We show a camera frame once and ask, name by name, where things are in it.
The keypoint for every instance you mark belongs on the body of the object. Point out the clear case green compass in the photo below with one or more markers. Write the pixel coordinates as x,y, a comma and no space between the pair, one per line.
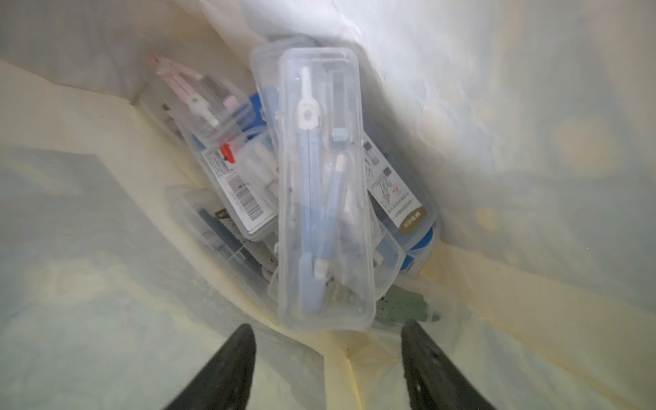
413,297

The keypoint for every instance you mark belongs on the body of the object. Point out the clear case barcode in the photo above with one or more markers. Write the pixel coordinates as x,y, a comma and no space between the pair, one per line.
400,199
251,264

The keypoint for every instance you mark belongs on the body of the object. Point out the clear case light-blue compass long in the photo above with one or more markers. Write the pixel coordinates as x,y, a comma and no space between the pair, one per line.
325,279

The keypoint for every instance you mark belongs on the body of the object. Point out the clear case pink compass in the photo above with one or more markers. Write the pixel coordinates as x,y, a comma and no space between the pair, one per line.
199,108

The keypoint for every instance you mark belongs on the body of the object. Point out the clear case light-blue compass short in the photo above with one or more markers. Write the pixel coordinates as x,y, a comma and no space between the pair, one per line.
264,64

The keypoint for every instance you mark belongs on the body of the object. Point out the clear case red label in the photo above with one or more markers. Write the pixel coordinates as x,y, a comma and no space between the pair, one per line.
253,217

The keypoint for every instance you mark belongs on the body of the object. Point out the cream canvas starry-night tote bag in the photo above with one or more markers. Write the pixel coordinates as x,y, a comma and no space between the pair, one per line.
531,125

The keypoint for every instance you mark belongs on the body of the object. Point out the blue opaque case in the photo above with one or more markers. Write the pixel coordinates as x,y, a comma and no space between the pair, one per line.
417,256

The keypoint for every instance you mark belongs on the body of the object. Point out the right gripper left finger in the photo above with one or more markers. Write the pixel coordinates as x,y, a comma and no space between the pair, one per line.
226,380

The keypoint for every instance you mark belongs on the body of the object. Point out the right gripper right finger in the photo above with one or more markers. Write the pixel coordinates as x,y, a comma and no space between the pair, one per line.
433,381

